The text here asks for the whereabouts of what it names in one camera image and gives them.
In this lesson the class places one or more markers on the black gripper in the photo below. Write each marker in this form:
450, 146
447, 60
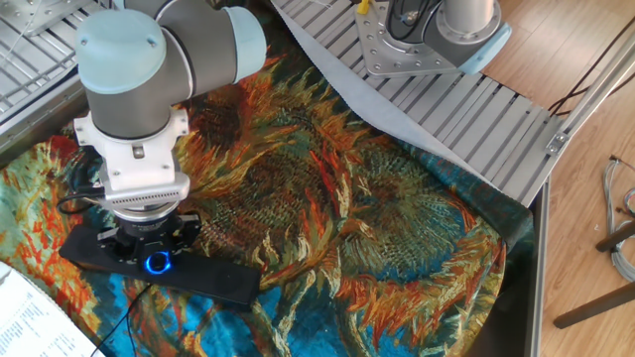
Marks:
149, 232

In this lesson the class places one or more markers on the black bar speaker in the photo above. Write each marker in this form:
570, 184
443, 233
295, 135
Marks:
218, 277

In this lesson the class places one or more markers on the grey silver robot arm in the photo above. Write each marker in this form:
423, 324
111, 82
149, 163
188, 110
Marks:
139, 74

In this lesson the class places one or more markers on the white printed paper sheet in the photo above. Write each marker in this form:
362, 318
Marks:
35, 322

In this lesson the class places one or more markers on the sunflower painting cloth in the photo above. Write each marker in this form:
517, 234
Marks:
372, 223

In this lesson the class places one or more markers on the silver mounting plate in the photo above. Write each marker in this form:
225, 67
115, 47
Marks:
382, 54
35, 12

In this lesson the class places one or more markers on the small yellow object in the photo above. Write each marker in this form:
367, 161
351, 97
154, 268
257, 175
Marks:
363, 7

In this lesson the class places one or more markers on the dark wooden furniture leg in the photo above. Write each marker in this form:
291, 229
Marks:
617, 237
595, 305

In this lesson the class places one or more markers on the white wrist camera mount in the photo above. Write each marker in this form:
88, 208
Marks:
139, 168

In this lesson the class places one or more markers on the aluminium frame beam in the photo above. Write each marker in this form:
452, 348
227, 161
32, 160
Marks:
590, 99
538, 273

